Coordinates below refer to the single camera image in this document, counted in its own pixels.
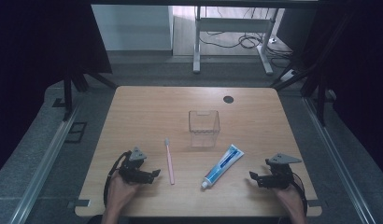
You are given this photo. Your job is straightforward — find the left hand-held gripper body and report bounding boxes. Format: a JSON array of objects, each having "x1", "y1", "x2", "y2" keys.
[{"x1": 119, "y1": 147, "x2": 149, "y2": 185}]

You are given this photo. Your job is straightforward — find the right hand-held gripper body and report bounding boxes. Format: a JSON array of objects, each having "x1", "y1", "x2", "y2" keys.
[{"x1": 264, "y1": 152, "x2": 303, "y2": 190}]

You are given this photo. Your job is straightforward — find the pink toothbrush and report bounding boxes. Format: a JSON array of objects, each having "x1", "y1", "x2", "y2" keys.
[{"x1": 163, "y1": 137, "x2": 176, "y2": 186}]

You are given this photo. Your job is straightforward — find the blue white toothpaste tube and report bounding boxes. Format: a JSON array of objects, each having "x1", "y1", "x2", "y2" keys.
[{"x1": 200, "y1": 143, "x2": 245, "y2": 190}]

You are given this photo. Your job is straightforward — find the clear plastic container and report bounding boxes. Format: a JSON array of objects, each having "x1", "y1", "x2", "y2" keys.
[{"x1": 188, "y1": 109, "x2": 221, "y2": 148}]

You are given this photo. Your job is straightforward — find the person's right hand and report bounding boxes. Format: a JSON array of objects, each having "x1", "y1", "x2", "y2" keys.
[{"x1": 271, "y1": 183, "x2": 307, "y2": 218}]

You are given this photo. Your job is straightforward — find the person's left hand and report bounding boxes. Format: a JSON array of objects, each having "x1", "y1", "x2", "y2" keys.
[{"x1": 106, "y1": 171, "x2": 141, "y2": 217}]

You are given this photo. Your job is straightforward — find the black metal stand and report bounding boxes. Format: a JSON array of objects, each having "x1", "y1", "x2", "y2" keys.
[
  {"x1": 269, "y1": 12, "x2": 356, "y2": 127},
  {"x1": 62, "y1": 69, "x2": 119, "y2": 122}
]

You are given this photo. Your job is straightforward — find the black curtain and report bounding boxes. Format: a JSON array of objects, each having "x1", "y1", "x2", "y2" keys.
[
  {"x1": 0, "y1": 0, "x2": 113, "y2": 179},
  {"x1": 300, "y1": 0, "x2": 383, "y2": 181}
]

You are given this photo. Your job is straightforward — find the white cabinet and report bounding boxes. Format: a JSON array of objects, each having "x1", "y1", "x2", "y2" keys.
[{"x1": 91, "y1": 4, "x2": 175, "y2": 52}]

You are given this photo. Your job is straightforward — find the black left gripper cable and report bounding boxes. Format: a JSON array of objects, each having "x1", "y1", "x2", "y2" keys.
[{"x1": 103, "y1": 150, "x2": 132, "y2": 208}]

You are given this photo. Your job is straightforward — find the aluminium floor rail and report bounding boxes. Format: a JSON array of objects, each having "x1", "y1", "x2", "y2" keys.
[
  {"x1": 302, "y1": 96, "x2": 376, "y2": 224},
  {"x1": 7, "y1": 101, "x2": 84, "y2": 224}
]

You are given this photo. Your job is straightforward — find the black floor bracket frame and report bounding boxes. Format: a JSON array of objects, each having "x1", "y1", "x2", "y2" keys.
[{"x1": 64, "y1": 121, "x2": 88, "y2": 145}]

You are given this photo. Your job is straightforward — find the black floor cables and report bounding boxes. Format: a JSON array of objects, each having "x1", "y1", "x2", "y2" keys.
[{"x1": 199, "y1": 7, "x2": 294, "y2": 68}]

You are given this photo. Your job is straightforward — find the white metal desk frame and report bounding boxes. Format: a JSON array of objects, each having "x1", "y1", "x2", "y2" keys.
[{"x1": 192, "y1": 6, "x2": 279, "y2": 76}]

